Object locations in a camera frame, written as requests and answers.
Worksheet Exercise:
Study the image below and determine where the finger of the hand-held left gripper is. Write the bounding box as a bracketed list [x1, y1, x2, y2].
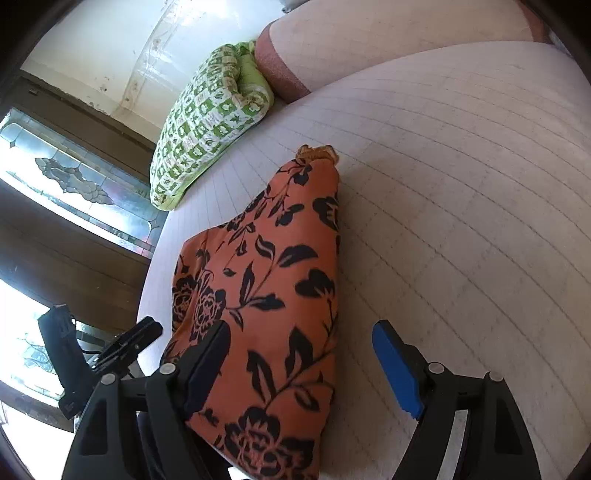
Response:
[90, 316, 163, 374]

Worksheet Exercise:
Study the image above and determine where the orange floral garment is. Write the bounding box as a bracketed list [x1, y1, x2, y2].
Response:
[161, 144, 342, 480]

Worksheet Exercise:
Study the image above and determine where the patterned glass window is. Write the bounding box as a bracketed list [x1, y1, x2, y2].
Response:
[0, 108, 160, 252]

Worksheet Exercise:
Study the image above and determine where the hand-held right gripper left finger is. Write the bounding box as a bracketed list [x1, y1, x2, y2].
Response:
[62, 318, 232, 480]

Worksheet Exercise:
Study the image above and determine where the cream bolster with pink ends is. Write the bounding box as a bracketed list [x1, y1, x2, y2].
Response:
[255, 0, 546, 104]

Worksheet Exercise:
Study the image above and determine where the white quilted bed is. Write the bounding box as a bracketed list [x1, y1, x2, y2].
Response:
[136, 41, 591, 480]

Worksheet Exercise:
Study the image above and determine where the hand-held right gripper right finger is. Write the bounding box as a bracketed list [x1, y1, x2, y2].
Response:
[372, 318, 543, 480]

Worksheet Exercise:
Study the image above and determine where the green checked blanket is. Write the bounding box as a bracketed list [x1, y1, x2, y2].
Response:
[150, 41, 275, 212]

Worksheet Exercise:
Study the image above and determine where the dark wooden window frame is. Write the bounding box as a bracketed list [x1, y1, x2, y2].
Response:
[0, 69, 160, 333]

